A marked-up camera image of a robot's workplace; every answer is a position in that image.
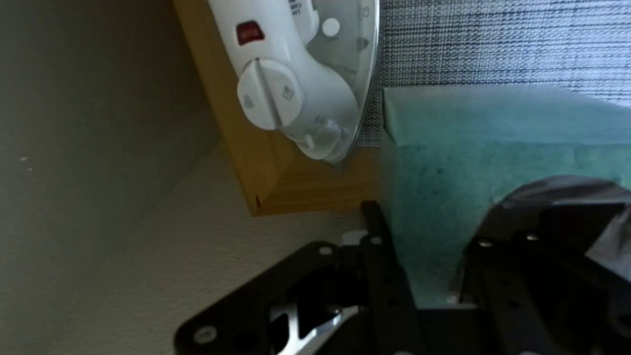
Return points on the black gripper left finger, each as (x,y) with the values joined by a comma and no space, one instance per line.
(323,299)

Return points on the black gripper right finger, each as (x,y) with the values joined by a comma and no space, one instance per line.
(538,273)

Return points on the teal foam box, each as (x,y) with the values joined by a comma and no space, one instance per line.
(447,155)

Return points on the wooden side table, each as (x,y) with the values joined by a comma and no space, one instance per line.
(272,174)

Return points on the grey woven placemat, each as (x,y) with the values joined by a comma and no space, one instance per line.
(578,46)

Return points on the white clothes iron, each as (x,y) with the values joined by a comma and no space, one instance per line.
(303,68)

